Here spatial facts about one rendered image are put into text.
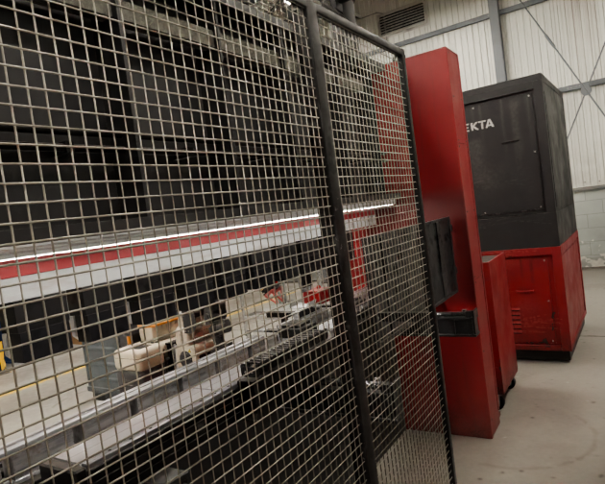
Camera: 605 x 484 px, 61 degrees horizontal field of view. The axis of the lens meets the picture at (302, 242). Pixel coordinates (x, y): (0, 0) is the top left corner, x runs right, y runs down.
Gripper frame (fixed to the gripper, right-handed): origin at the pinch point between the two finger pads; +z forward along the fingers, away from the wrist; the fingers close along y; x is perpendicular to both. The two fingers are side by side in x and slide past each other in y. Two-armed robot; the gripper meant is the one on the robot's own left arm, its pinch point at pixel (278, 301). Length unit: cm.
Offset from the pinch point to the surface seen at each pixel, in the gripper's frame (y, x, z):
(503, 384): 126, -25, 113
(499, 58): 689, -116, -217
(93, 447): -146, -41, 27
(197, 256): -77, -37, -18
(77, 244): -138, -60, -17
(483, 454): 65, -16, 128
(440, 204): 85, -74, -1
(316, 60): -98, -124, -24
